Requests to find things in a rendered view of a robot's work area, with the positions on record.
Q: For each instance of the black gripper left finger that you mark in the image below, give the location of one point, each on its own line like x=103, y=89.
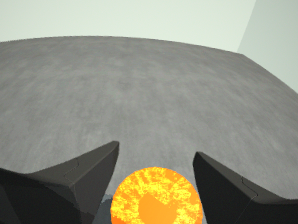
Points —
x=69, y=193

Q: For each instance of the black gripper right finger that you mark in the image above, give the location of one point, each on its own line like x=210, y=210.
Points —
x=228, y=198

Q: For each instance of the orange tapered knob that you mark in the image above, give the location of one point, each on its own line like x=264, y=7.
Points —
x=156, y=196

